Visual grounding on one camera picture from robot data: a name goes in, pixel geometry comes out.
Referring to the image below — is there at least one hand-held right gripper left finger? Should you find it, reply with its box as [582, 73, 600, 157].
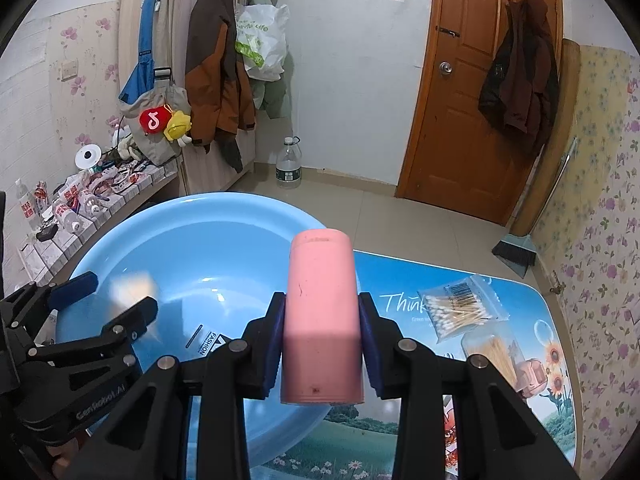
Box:
[65, 292, 287, 480]

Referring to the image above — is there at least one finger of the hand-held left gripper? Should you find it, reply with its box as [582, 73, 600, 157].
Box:
[0, 271, 99, 346]
[25, 296, 159, 376]

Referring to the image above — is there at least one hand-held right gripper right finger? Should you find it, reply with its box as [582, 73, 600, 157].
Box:
[357, 291, 581, 480]

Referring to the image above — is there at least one pink cylindrical container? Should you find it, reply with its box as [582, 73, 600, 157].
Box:
[280, 229, 366, 406]

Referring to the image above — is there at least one clear bag of cotton swabs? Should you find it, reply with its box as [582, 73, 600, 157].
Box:
[416, 274, 511, 346]

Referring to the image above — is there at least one light blue plastic basin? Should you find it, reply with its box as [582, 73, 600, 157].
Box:
[55, 192, 357, 468]

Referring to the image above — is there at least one clear box of toothpicks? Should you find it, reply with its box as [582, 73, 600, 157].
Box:
[460, 321, 531, 401]

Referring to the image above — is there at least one picture printed desktop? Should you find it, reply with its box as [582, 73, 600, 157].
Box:
[250, 249, 583, 480]

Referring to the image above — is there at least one clear bottle with red label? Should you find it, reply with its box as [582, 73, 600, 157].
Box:
[14, 179, 38, 233]

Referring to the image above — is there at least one pile of red white packets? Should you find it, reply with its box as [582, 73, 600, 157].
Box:
[52, 157, 156, 221]

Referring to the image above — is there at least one white plush toy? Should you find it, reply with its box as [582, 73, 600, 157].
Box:
[117, 130, 146, 161]

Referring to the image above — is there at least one grey broom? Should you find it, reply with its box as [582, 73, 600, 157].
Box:
[491, 137, 579, 279]

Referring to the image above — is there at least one red plush pendant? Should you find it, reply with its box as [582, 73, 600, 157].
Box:
[139, 105, 173, 137]

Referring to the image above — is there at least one yellow plush pendant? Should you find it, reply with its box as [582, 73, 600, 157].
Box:
[163, 109, 193, 147]

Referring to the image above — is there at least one large clear water bottle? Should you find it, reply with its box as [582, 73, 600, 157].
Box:
[276, 136, 303, 190]

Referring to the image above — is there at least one brown wooden door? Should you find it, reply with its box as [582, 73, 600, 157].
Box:
[397, 0, 565, 226]

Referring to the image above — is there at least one brown and orange jacket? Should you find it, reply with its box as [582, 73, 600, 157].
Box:
[184, 0, 257, 173]

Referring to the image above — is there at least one pale beige wardrobe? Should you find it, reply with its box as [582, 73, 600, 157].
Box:
[118, 0, 261, 196]

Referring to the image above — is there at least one white plastic bag green print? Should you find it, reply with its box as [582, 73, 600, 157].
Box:
[235, 3, 291, 82]

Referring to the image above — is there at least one dark brown hanging jacket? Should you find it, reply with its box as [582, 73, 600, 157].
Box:
[477, 0, 560, 158]

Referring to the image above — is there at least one white round camera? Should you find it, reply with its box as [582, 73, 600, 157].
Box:
[75, 144, 104, 171]

